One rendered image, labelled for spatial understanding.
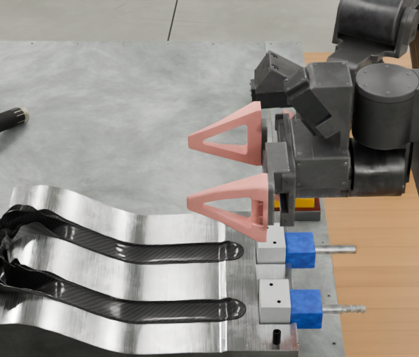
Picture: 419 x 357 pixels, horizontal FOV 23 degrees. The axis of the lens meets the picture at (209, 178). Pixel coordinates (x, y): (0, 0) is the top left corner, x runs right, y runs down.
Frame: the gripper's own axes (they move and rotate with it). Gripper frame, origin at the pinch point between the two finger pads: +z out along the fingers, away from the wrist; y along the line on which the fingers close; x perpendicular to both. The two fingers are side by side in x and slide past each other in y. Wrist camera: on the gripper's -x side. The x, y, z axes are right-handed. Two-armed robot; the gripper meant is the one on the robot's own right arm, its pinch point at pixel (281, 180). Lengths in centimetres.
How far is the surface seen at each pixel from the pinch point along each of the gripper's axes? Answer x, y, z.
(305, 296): 7.7, 9.7, 7.7
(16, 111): -27, -42, 36
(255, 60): 10, -64, 18
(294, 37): 67, -214, 75
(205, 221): -2.2, -6.8, 15.2
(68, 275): -18.4, 7.6, 21.0
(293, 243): 7.0, -0.2, 8.0
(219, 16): 45, -229, 88
